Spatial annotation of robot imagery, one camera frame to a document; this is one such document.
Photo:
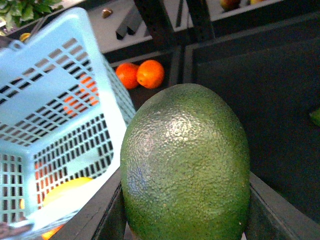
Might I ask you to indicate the green avocado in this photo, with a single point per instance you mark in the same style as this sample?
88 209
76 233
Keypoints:
185 168

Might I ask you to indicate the light blue plastic basket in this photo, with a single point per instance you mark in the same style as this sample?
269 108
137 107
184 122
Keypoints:
63 116

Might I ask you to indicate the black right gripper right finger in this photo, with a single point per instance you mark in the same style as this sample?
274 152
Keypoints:
271 217

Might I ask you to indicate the elongated yellow mango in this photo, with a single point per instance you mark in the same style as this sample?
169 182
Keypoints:
64 189

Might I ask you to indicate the orange fruit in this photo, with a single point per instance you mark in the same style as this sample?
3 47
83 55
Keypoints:
127 74
150 74

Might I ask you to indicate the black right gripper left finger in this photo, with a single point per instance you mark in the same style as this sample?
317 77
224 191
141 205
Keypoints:
102 218

